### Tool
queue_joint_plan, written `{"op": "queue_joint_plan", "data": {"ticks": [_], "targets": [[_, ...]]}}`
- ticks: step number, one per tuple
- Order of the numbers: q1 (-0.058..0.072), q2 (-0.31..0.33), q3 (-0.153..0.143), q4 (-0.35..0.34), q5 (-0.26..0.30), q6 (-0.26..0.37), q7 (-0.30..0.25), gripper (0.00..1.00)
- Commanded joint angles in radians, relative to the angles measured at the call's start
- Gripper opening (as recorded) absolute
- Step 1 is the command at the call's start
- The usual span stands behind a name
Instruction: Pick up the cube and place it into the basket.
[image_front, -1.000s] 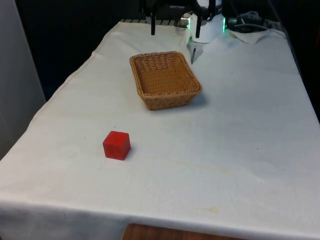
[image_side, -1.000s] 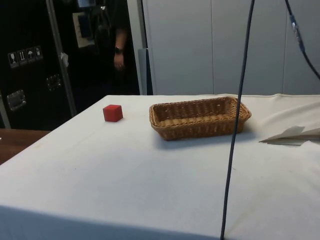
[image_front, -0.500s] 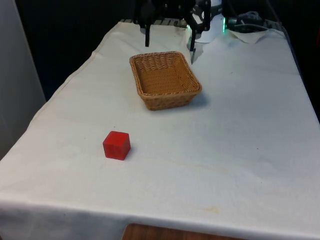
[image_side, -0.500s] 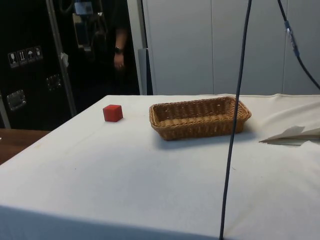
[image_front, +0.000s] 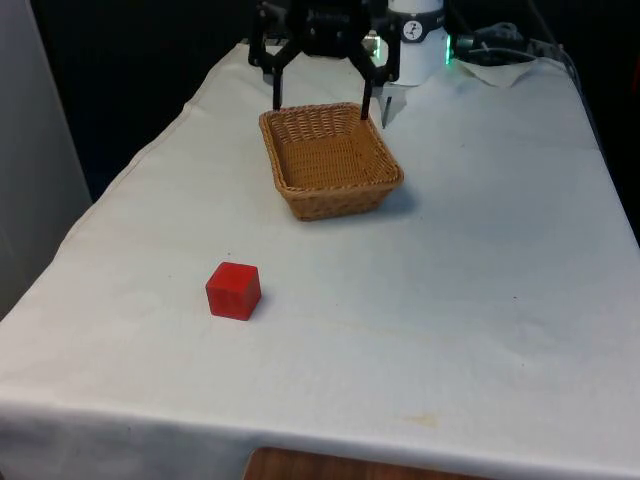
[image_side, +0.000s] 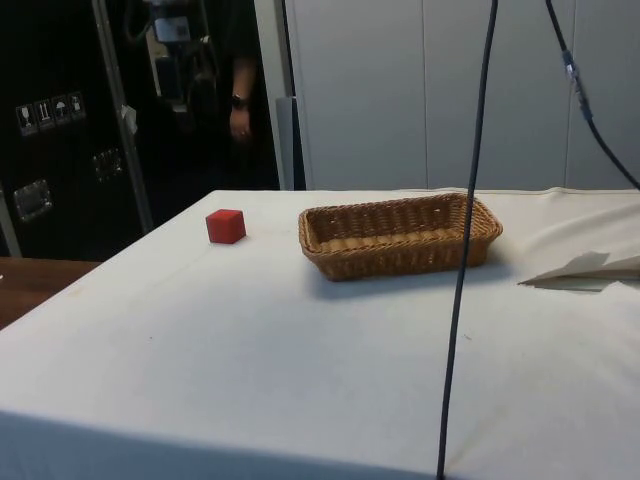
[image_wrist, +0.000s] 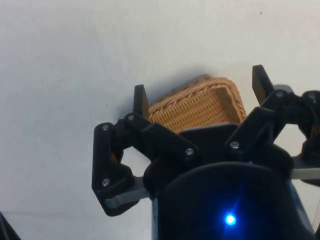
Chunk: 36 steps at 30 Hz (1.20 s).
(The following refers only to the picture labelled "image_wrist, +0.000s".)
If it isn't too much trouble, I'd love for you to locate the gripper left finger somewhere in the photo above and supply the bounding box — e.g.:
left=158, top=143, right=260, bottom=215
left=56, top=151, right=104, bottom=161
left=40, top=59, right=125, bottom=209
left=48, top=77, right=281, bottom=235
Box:
left=91, top=84, right=200, bottom=217

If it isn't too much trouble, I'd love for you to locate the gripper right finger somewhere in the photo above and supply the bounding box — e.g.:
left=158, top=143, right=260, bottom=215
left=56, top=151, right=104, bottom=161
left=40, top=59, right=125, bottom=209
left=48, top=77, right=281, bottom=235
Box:
left=224, top=64, right=320, bottom=173

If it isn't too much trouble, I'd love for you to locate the wicker basket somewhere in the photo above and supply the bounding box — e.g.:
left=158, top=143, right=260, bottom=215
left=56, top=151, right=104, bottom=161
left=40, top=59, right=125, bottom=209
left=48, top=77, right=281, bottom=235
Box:
left=147, top=74, right=247, bottom=135

